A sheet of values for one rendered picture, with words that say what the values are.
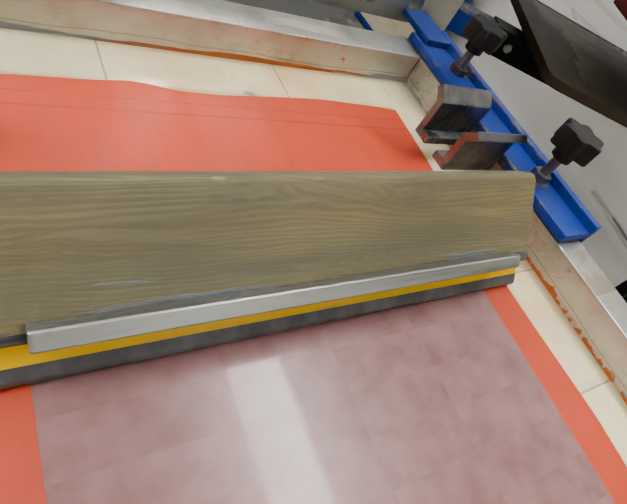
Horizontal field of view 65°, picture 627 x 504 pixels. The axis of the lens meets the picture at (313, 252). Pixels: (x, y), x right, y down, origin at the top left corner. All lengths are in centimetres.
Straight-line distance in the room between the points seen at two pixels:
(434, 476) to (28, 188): 27
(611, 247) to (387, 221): 212
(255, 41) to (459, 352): 33
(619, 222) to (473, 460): 209
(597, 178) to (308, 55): 201
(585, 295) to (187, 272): 36
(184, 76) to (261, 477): 33
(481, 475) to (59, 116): 37
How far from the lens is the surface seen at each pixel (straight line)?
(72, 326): 24
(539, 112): 260
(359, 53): 57
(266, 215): 28
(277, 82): 51
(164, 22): 47
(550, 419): 43
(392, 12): 66
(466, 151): 49
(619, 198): 240
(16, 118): 39
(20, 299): 25
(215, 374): 29
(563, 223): 51
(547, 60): 106
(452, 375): 38
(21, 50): 45
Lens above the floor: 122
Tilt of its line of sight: 45 degrees down
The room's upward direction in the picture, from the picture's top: 35 degrees clockwise
